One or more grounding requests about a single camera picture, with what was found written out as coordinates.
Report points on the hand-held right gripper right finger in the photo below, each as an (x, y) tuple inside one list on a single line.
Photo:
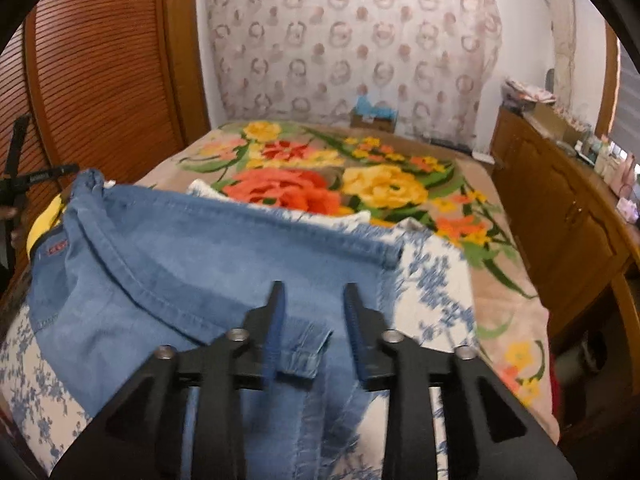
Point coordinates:
[(356, 332)]

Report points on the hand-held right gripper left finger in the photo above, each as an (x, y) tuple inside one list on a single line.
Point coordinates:
[(272, 332)]

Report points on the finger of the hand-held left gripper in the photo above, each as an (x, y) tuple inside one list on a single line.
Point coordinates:
[(67, 169)]

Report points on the blue denim pants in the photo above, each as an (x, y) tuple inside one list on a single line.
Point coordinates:
[(175, 270)]

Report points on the beige blanket with bright flowers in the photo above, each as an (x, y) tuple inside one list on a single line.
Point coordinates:
[(390, 185)]

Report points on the small brown box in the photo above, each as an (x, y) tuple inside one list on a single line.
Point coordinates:
[(370, 124)]

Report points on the blue crumpled cloth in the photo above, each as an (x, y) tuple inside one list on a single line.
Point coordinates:
[(375, 107)]

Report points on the wooden dresser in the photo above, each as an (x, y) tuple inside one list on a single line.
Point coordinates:
[(550, 200)]

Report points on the open cardboard box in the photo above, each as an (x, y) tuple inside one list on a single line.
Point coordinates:
[(552, 120)]

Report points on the pile of folded clothes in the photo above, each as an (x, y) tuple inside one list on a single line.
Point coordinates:
[(527, 92)]

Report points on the sheer curtain with circle print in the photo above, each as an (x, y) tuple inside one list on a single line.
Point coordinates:
[(350, 35)]

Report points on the group of toiletry bottles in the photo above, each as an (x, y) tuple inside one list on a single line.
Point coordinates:
[(615, 165)]

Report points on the beige tied curtain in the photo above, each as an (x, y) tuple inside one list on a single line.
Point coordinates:
[(562, 35)]

